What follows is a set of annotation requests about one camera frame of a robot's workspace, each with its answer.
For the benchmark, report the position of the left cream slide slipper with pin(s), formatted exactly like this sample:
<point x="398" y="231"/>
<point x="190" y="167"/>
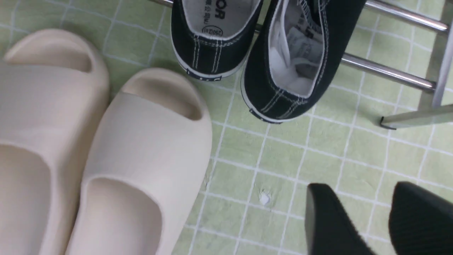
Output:
<point x="54" y="92"/>

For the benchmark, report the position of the green checkered cloth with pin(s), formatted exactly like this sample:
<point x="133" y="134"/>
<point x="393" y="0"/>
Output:
<point x="252" y="201"/>

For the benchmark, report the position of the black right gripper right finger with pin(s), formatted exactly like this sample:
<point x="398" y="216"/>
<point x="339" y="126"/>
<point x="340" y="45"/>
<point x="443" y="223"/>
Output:
<point x="420" y="222"/>

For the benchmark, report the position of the black canvas sneaker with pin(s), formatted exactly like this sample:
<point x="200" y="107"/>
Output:
<point x="211" y="38"/>
<point x="296" y="56"/>

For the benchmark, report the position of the cream slide slipper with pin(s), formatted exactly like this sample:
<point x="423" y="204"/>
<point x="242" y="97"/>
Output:
<point x="54" y="92"/>
<point x="145" y="168"/>

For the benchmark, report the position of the right cream slide slipper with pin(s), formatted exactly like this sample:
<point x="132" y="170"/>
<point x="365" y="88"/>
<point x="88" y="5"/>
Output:
<point x="145" y="168"/>

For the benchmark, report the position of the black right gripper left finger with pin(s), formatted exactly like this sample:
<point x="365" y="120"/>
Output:
<point x="328" y="228"/>

